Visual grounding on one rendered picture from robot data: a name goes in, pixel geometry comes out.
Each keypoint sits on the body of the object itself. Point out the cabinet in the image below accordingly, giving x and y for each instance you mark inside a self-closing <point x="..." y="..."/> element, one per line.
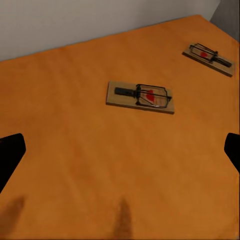
<point x="92" y="171"/>

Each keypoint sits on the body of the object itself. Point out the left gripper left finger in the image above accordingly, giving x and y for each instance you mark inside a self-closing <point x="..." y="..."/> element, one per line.
<point x="12" y="150"/>

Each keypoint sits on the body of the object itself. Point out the mousetrap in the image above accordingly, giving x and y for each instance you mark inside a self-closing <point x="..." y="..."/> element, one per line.
<point x="140" y="96"/>
<point x="210" y="58"/>

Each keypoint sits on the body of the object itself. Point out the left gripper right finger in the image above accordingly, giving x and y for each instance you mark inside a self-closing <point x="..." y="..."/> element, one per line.
<point x="232" y="149"/>

